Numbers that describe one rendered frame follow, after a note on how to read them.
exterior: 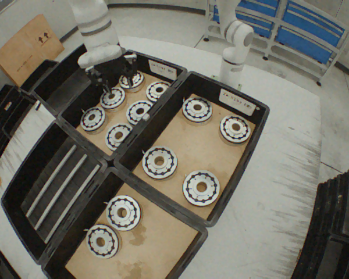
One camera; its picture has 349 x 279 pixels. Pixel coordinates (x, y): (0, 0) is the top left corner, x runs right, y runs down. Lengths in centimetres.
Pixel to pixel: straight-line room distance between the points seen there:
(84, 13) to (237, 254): 79
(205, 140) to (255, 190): 28
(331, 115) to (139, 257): 233
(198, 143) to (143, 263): 40
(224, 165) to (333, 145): 176
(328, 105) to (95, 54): 244
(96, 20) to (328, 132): 218
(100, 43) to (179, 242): 52
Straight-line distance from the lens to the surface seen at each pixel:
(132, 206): 51
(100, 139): 65
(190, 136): 58
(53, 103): 92
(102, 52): 37
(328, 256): 139
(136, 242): 54
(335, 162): 210
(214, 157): 56
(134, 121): 60
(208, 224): 42
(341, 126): 247
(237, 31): 64
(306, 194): 83
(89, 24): 38
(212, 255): 67
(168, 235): 52
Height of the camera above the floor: 135
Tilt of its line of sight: 63 degrees down
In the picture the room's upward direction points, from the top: 7 degrees counter-clockwise
